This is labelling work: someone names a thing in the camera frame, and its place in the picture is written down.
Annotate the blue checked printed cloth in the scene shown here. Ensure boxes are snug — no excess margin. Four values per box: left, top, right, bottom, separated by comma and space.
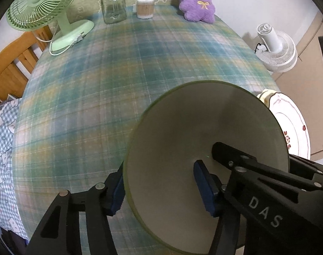
0, 98, 27, 241

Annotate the white floor fan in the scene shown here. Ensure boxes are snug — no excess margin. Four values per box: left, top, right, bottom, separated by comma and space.
254, 23, 297, 72

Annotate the beige door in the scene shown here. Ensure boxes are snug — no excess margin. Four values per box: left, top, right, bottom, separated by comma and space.
270, 11, 323, 162

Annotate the white fan cable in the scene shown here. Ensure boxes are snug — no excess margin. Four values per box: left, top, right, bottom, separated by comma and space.
34, 29, 85, 57

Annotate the wooden headboard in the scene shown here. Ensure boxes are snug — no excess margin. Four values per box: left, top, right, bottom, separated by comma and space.
0, 27, 54, 106

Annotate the red patterned plate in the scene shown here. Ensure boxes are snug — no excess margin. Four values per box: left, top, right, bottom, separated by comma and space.
257, 89, 311, 160

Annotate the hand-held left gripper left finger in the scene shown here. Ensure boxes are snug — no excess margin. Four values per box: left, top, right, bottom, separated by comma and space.
29, 162, 126, 255

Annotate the plaid tablecloth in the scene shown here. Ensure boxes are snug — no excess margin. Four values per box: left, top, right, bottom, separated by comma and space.
11, 5, 280, 255

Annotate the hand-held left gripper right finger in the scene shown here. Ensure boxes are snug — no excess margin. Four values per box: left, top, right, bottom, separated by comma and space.
193, 159, 248, 255

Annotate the glass jar with black lid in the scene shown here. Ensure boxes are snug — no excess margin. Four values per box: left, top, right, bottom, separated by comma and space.
99, 0, 127, 24

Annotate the purple plush toy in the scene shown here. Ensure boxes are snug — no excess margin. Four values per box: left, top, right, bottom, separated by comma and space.
175, 0, 216, 23

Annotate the cotton swab box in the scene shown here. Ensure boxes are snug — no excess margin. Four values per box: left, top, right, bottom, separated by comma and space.
135, 0, 155, 20

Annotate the large blue floral bowl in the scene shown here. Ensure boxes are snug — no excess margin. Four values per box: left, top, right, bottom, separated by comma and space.
123, 81, 290, 254

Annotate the green desk fan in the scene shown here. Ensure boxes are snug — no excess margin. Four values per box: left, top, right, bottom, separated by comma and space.
6, 0, 95, 56

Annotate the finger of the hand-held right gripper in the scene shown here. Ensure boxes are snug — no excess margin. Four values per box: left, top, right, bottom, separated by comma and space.
287, 153, 323, 192
212, 142, 323, 255

